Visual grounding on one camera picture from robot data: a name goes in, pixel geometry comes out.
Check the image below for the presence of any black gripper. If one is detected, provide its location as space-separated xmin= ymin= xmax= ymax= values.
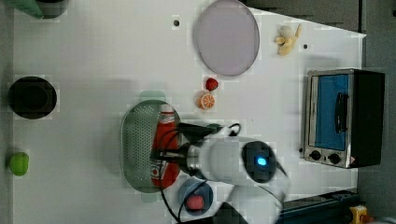
xmin=150 ymin=122 xmax=214 ymax=179

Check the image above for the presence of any red ketchup bottle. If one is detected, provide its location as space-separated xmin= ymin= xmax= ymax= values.
xmin=150 ymin=104 xmax=179 ymax=189

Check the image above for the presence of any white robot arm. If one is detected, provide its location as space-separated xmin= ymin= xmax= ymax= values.
xmin=150 ymin=123 xmax=290 ymax=224

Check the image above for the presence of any green oval strainer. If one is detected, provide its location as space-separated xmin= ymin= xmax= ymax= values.
xmin=120 ymin=91 xmax=166 ymax=203

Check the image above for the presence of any blue bowl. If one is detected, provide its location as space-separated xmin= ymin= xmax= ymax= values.
xmin=177 ymin=179 xmax=213 ymax=217

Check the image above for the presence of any red toy fruit in bowl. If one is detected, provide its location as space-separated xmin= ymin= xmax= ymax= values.
xmin=186 ymin=195 xmax=205 ymax=211

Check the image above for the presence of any green mug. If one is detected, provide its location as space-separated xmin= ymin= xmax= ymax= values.
xmin=206 ymin=123 xmax=222 ymax=133

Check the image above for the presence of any orange slice toy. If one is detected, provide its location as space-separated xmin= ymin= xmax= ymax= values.
xmin=197 ymin=92 xmax=216 ymax=110

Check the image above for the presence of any red strawberry toy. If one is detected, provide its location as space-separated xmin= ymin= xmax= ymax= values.
xmin=205 ymin=77 xmax=219 ymax=91

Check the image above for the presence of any grey round plate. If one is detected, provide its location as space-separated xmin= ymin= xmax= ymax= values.
xmin=195 ymin=0 xmax=260 ymax=76

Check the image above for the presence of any peeled banana toy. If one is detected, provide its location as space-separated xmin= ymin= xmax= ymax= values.
xmin=275 ymin=24 xmax=302 ymax=56

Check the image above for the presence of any black cylinder cup far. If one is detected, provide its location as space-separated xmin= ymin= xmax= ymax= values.
xmin=35 ymin=0 xmax=70 ymax=19

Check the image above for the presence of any dark blue crate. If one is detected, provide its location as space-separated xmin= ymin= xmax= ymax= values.
xmin=276 ymin=190 xmax=361 ymax=224

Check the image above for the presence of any black toaster oven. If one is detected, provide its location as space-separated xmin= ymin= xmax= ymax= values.
xmin=304 ymin=69 xmax=385 ymax=169

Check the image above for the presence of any green paper card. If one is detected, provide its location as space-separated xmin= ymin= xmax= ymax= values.
xmin=2 ymin=0 xmax=44 ymax=19

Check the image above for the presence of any yellow toy object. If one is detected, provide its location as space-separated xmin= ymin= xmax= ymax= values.
xmin=349 ymin=205 xmax=375 ymax=224

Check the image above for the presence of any black cylinder post near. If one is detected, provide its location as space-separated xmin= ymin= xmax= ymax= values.
xmin=7 ymin=77 xmax=58 ymax=119

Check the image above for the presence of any green knob post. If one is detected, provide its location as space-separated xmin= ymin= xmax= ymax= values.
xmin=9 ymin=152 xmax=29 ymax=176

